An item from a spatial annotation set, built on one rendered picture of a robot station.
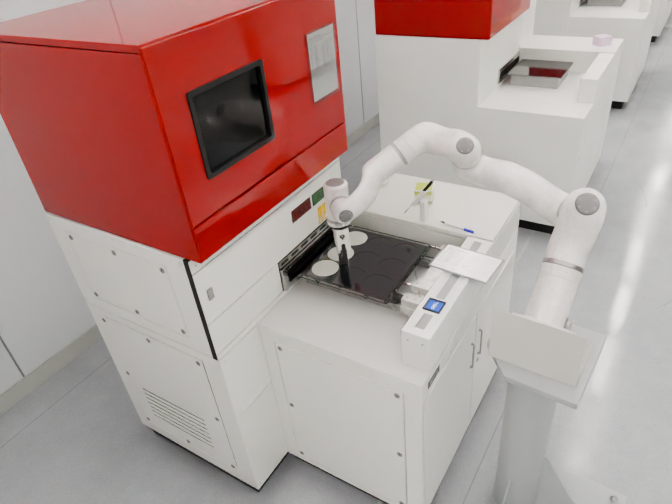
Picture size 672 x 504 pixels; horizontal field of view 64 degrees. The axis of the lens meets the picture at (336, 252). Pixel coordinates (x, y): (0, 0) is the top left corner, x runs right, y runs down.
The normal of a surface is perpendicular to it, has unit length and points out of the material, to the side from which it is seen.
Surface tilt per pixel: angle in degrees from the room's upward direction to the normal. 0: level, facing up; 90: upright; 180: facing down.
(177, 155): 90
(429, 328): 0
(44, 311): 90
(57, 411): 0
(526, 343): 90
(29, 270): 90
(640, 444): 0
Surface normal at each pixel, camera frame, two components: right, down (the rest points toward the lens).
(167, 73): 0.84, 0.24
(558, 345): -0.57, 0.51
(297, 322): -0.09, -0.82
